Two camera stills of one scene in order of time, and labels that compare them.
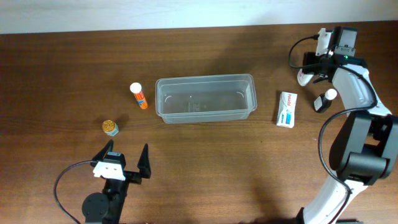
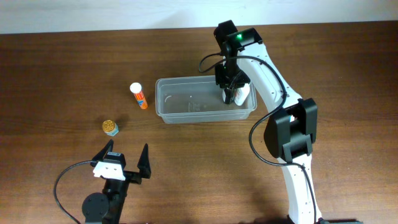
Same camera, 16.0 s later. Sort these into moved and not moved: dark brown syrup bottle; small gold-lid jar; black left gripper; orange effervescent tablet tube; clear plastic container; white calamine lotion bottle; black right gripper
Moved: black right gripper; dark brown syrup bottle; white calamine lotion bottle
Not moved: black left gripper; small gold-lid jar; orange effervescent tablet tube; clear plastic container
